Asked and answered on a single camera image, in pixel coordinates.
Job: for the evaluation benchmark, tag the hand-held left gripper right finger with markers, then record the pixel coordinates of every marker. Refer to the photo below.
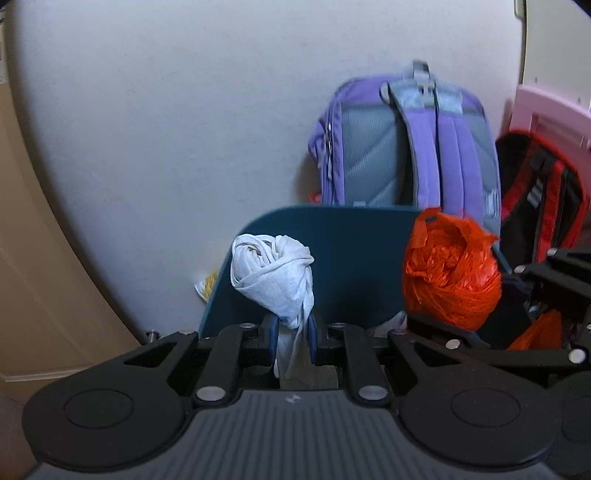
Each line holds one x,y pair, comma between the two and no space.
314,342

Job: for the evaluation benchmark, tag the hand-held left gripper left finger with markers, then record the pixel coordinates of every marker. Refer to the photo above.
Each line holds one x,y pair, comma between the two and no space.
272,338

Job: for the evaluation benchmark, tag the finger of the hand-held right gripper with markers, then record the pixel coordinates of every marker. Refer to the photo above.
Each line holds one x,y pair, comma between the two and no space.
508,357
568,277

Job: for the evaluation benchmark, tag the white cloth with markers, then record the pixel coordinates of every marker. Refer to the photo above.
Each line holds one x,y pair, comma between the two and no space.
277,277

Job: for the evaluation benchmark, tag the dark teal bin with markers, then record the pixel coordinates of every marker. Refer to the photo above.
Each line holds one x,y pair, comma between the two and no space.
351,258

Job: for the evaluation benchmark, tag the orange plastic bag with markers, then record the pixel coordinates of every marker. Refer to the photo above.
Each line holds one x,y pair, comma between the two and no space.
448,272

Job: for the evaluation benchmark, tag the white crumpled paper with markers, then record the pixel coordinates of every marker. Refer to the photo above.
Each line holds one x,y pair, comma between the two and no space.
390,325

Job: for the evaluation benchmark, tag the yellow white wrapper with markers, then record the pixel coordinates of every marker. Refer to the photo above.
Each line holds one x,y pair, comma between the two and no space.
207,286

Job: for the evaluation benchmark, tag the red black backpack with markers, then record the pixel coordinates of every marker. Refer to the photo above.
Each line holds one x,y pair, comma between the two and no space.
517,184

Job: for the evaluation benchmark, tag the metal door stopper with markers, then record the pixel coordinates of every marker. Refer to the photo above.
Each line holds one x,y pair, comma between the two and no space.
153,337

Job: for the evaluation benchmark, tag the small red tag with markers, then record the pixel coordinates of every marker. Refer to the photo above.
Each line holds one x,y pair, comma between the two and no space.
315,197

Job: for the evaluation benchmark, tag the purple grey backpack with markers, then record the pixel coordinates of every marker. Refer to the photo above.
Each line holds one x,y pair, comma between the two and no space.
457,152

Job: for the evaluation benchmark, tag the pink cabinet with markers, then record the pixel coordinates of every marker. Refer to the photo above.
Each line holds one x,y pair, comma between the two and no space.
554,106

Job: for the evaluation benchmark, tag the brown wooden door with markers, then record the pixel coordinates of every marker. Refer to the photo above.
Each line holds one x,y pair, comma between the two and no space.
37,277

